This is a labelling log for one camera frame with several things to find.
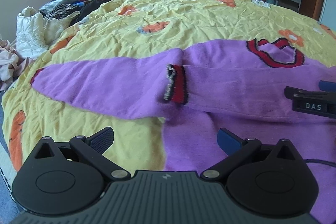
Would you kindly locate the yellow quilt with orange flowers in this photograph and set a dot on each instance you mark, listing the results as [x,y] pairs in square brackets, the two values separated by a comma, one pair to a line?
[141,28]

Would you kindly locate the purple sweater with red trim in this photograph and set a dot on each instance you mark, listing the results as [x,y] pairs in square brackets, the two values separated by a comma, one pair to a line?
[238,85]

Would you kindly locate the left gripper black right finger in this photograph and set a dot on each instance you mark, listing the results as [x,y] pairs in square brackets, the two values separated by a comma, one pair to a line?
[270,180]

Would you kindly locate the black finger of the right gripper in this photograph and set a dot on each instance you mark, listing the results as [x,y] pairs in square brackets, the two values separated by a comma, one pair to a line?
[314,103]
[327,86]

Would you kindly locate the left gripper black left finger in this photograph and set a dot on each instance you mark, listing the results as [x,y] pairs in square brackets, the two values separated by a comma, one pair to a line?
[60,178]

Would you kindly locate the white quilted jacket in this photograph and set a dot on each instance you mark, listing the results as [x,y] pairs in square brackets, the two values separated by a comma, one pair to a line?
[35,33]

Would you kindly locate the black white patterned garment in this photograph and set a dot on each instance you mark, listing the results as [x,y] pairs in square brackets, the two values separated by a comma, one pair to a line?
[59,9]

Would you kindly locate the white wardrobe door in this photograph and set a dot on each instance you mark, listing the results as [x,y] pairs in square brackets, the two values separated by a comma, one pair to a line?
[328,14]

